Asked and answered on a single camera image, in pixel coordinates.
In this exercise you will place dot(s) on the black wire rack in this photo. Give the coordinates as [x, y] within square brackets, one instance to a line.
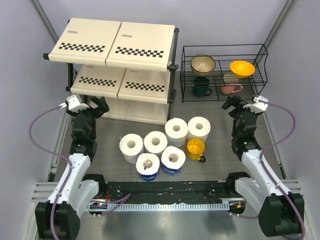
[224, 55]

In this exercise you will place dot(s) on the blue paper roll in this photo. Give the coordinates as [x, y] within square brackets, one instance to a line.
[172, 160]
[148, 166]

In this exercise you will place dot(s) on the pink mug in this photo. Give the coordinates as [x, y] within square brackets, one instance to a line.
[232, 88]

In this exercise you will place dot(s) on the beige ceramic bowl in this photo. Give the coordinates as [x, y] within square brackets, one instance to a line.
[202, 65]

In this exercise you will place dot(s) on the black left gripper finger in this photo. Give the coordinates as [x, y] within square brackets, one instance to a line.
[102, 106]
[93, 105]

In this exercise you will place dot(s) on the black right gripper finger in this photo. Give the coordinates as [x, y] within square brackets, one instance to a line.
[231, 101]
[241, 103]

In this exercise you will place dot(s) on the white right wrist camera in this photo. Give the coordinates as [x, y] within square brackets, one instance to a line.
[258, 106]

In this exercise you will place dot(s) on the yellow mug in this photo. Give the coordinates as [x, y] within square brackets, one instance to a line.
[195, 149]

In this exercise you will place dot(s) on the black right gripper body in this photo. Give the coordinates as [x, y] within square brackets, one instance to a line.
[236, 113]

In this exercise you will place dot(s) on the cream three-tier shelf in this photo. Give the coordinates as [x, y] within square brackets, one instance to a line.
[132, 65]

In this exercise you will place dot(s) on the dark green mug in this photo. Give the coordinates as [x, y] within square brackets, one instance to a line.
[201, 87]

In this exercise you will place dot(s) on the white paper towel roll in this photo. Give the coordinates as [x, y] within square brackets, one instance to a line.
[176, 130]
[198, 127]
[131, 146]

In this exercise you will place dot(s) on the floral print paper roll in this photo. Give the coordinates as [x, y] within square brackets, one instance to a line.
[155, 142]

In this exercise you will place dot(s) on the orange bowl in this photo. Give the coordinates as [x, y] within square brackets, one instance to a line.
[242, 69]

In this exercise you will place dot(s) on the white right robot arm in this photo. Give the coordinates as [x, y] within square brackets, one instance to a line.
[280, 212]

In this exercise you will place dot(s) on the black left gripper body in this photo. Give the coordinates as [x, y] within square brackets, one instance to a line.
[91, 116]

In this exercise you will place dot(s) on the white slotted cable duct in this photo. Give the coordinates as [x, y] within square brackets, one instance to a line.
[180, 207]

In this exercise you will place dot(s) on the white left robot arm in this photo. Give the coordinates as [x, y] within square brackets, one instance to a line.
[59, 217]

